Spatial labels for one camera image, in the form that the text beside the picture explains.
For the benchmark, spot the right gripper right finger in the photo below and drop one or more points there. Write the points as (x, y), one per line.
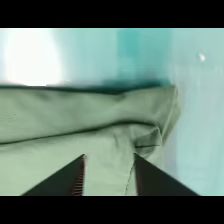
(156, 181)

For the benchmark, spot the pale green shirt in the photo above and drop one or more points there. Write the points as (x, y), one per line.
(83, 120)

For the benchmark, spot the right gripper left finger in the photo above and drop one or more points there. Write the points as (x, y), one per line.
(65, 181)

